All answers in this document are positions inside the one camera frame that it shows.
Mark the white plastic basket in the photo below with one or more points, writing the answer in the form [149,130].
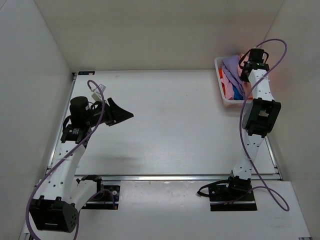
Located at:
[246,85]

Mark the salmon pink t shirt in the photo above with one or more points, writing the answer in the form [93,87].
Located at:
[242,59]

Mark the light pink t shirt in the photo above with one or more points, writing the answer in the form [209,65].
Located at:
[227,88]

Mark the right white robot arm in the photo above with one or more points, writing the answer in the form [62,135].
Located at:
[257,120]

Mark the black corner label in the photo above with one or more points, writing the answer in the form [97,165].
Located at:
[86,73]

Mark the orange t shirt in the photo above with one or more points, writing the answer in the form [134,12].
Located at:
[220,72]

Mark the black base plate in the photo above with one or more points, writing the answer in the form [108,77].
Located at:
[107,200]
[223,201]

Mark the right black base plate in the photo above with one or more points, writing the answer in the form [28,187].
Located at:
[223,201]

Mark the blue t shirt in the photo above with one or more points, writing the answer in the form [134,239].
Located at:
[237,96]

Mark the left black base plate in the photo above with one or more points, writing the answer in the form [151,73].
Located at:
[107,200]

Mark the purple t shirt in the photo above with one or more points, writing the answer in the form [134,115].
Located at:
[229,66]

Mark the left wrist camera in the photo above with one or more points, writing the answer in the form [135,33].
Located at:
[96,95]

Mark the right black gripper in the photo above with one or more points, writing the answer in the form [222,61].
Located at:
[243,77]

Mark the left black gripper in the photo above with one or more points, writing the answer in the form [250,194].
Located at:
[115,112]

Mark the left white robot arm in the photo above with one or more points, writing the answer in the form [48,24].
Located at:
[56,204]

